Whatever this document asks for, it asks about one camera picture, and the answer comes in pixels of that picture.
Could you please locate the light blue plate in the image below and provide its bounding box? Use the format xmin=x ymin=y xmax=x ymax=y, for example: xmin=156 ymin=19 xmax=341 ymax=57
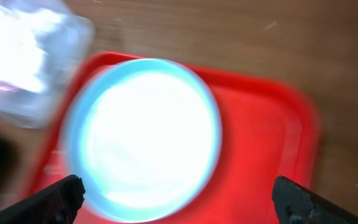
xmin=60 ymin=58 xmax=223 ymax=223

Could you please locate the red serving tray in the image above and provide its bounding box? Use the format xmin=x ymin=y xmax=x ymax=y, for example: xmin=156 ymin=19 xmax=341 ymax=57
xmin=23 ymin=51 xmax=321 ymax=224

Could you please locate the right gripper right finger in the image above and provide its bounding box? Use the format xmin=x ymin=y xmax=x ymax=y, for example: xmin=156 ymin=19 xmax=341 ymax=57
xmin=272 ymin=176 xmax=358 ymax=224

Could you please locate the clear plastic bin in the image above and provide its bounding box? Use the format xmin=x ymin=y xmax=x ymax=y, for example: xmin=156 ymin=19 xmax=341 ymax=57
xmin=0 ymin=1 xmax=94 ymax=129

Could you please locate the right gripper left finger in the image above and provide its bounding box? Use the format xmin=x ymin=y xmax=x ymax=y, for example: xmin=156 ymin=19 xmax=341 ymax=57
xmin=0 ymin=175 xmax=85 ymax=224

